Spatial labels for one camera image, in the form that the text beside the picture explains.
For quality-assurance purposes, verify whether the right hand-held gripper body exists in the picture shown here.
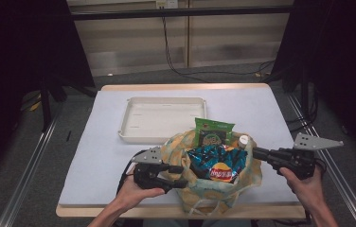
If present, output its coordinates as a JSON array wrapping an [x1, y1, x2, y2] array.
[[268, 131, 345, 182]]

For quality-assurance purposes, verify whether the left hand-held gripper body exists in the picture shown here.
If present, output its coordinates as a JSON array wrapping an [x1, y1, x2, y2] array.
[[131, 146, 174, 194]]

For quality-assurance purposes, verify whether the dark drink bottle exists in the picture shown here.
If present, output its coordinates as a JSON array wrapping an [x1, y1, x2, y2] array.
[[227, 134, 251, 151]]

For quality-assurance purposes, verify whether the orange print fabric bag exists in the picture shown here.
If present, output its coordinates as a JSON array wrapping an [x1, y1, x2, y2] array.
[[160, 129, 263, 217]]

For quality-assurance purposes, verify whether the blue potato chips bag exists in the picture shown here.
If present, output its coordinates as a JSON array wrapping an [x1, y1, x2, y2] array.
[[186, 144, 249, 184]]

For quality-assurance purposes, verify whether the green seaweed snack packet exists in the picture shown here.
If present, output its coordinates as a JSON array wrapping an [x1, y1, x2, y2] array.
[[193, 116, 236, 148]]

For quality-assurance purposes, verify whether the white plastic tray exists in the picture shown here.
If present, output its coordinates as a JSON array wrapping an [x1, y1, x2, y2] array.
[[117, 96, 207, 146]]

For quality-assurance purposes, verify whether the person's left hand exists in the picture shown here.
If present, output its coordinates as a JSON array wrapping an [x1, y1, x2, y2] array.
[[116, 174, 166, 212]]

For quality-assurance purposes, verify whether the person's right hand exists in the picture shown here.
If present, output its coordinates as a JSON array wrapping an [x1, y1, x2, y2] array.
[[278, 165, 325, 216]]

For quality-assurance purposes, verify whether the black curtain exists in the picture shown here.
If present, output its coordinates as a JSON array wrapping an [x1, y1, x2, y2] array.
[[273, 0, 356, 165], [0, 0, 96, 190]]

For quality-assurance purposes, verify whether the black metal stand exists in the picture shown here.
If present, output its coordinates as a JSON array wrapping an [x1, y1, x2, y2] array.
[[38, 72, 98, 133]]

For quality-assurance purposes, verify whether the yellow tape piece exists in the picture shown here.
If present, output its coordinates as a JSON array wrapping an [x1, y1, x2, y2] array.
[[27, 99, 44, 113]]

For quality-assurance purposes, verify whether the black horizontal bar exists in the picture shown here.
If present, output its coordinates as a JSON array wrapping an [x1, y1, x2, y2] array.
[[71, 5, 294, 22]]

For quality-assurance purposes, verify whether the white power outlet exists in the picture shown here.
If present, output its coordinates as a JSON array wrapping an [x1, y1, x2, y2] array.
[[155, 0, 179, 9]]

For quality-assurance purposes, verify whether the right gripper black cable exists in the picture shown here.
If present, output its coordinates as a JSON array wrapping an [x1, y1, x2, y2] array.
[[313, 156, 328, 175]]

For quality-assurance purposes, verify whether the aluminium rail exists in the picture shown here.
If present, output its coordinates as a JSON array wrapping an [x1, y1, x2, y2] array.
[[285, 93, 356, 227], [0, 103, 64, 227]]

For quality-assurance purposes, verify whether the bundle of black cables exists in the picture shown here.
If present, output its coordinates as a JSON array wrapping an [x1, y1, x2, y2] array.
[[285, 83, 321, 133]]

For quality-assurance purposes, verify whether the long black floor cable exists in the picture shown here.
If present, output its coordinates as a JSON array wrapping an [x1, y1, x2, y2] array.
[[161, 15, 276, 83]]

